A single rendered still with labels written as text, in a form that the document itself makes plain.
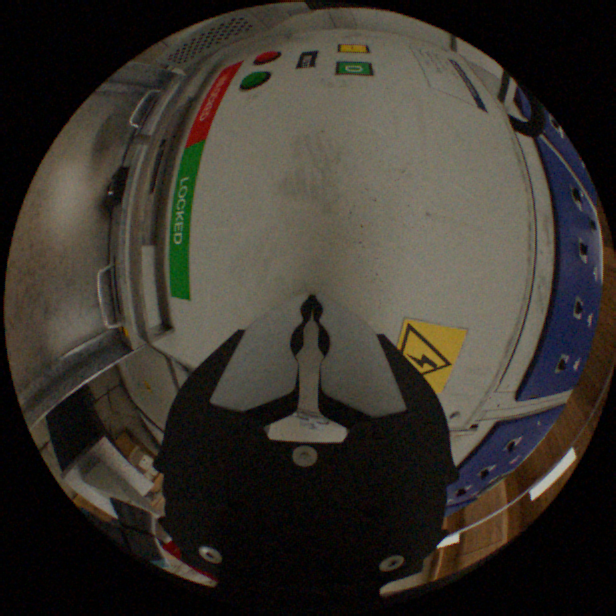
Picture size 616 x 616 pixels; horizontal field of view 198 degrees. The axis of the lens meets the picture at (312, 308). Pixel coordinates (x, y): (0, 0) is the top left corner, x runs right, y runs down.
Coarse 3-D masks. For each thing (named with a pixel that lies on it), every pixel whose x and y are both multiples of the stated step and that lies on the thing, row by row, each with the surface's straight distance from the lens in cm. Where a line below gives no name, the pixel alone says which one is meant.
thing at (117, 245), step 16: (176, 80) 49; (160, 96) 47; (144, 128) 41; (128, 160) 40; (128, 176) 36; (128, 192) 36; (112, 224) 40; (112, 240) 39; (112, 256) 38; (112, 272) 39; (112, 288) 40; (128, 304) 36; (128, 320) 36
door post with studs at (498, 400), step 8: (496, 392) 47; (504, 392) 49; (512, 392) 51; (568, 392) 99; (488, 400) 47; (496, 400) 49; (504, 400) 51; (512, 400) 54; (528, 400) 62; (536, 400) 67; (544, 400) 73; (488, 408) 49; (496, 408) 51
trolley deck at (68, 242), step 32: (96, 96) 53; (128, 96) 53; (64, 128) 49; (96, 128) 47; (128, 128) 48; (64, 160) 45; (96, 160) 44; (32, 192) 44; (64, 192) 42; (96, 192) 42; (32, 224) 42; (64, 224) 41; (96, 224) 42; (32, 256) 41; (64, 256) 40; (96, 256) 41; (32, 288) 41; (64, 288) 41; (96, 288) 42; (32, 320) 42; (64, 320) 41; (96, 320) 43; (32, 352) 44; (64, 352) 43
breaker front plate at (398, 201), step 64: (320, 64) 23; (384, 64) 23; (256, 128) 18; (320, 128) 16; (384, 128) 15; (448, 128) 18; (256, 192) 15; (320, 192) 13; (384, 192) 13; (448, 192) 14; (512, 192) 18; (128, 256) 33; (192, 256) 19; (256, 256) 15; (320, 256) 13; (384, 256) 13; (448, 256) 14; (512, 256) 17; (192, 320) 21; (384, 320) 13; (448, 320) 14; (512, 320) 18; (448, 384) 17
